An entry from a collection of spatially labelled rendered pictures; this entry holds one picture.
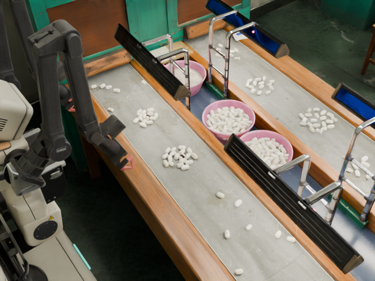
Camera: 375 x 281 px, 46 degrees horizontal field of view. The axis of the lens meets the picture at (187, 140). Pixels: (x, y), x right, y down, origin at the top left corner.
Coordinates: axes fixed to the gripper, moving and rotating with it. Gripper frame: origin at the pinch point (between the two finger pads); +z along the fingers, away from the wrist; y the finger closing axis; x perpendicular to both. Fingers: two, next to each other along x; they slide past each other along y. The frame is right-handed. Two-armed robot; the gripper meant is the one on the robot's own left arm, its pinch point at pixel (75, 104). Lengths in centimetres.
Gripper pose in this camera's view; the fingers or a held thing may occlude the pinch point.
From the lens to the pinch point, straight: 205.9
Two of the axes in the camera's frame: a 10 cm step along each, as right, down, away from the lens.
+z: 3.9, 4.4, 8.1
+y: -6.0, -5.5, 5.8
